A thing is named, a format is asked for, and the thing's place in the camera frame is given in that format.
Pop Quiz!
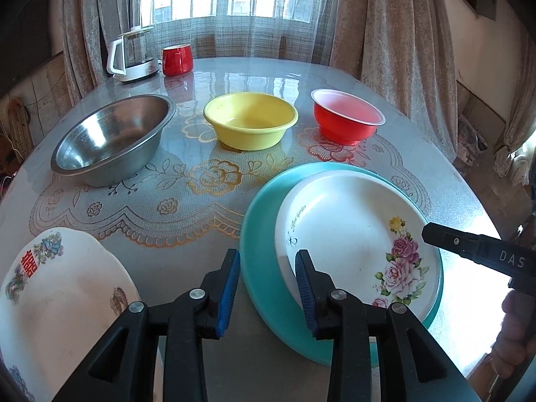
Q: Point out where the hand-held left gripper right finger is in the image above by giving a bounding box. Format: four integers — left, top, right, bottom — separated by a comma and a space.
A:
295, 249, 482, 402

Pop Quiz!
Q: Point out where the beige curtain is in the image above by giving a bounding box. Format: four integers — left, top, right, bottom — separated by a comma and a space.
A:
63, 0, 141, 107
331, 0, 458, 162
494, 67, 536, 186

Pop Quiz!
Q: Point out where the red plastic bowl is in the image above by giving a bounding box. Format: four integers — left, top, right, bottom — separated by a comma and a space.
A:
311, 89, 386, 146

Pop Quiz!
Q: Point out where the white dragon print plate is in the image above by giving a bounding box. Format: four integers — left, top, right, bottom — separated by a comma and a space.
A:
0, 227, 164, 402

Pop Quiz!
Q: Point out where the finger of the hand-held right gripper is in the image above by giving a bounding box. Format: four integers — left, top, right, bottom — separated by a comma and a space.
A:
421, 222, 488, 262

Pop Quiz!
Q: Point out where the black television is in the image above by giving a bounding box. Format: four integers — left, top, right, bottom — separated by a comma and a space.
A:
0, 0, 52, 98

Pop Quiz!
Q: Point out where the stainless steel bowl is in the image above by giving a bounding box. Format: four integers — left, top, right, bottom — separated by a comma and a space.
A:
50, 94, 177, 187

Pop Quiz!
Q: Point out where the yellow plastic bowl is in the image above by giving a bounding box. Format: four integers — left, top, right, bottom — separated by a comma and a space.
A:
203, 93, 299, 151

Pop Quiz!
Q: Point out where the gold lace table mat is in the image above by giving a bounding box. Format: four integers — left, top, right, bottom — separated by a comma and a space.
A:
29, 105, 432, 249

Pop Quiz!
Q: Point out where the teal plate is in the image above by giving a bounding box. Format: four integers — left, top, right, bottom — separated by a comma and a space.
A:
240, 163, 445, 365

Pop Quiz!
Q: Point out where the sheer white curtain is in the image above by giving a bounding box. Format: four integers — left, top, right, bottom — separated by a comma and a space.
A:
96, 0, 369, 60

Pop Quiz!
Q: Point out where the red mug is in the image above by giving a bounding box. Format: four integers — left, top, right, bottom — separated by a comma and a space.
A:
162, 44, 194, 77

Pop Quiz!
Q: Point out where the white glass kettle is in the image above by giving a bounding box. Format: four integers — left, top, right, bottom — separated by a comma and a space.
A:
106, 26, 162, 83

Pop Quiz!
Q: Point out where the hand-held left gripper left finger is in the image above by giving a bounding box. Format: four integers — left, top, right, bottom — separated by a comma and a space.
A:
54, 249, 241, 402

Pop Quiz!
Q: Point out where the person's right hand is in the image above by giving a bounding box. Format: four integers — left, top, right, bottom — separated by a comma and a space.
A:
493, 289, 536, 388

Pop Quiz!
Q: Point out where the white rose print plate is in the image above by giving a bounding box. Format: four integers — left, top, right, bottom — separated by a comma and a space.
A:
275, 175, 444, 323

